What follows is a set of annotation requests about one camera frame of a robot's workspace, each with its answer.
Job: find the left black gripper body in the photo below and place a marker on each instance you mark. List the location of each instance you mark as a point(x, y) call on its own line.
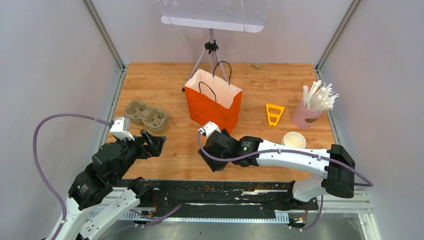
point(135, 149)

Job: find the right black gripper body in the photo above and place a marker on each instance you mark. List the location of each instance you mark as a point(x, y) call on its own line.
point(210, 162)

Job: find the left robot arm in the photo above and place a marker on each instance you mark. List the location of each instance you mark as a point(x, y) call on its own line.
point(92, 185)

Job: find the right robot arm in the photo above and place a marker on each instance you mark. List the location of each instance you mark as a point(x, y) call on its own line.
point(332, 169)

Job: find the cardboard cup carrier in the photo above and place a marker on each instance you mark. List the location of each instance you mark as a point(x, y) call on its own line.
point(153, 118)

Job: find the orange paper bag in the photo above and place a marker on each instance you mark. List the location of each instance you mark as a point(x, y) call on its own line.
point(213, 99)

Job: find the yellow plastic triangle tool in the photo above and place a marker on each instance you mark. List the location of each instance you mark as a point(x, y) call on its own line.
point(273, 114)

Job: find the white paper cup stack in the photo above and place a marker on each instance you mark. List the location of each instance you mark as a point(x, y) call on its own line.
point(294, 139)

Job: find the pink straw holder cup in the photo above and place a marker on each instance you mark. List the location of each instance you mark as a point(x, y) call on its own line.
point(303, 117)

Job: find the tripod stand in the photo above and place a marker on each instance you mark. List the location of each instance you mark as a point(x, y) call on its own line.
point(212, 49)

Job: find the white wrapped straws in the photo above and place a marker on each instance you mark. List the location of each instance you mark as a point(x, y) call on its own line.
point(319, 97)

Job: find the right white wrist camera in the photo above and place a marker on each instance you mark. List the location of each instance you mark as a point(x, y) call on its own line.
point(209, 128)

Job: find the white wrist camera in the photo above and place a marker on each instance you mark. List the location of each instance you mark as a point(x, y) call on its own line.
point(209, 128)
point(120, 128)

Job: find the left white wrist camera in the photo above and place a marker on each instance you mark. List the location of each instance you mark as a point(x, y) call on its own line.
point(120, 128)

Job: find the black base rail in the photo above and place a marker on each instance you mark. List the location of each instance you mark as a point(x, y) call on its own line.
point(225, 200)

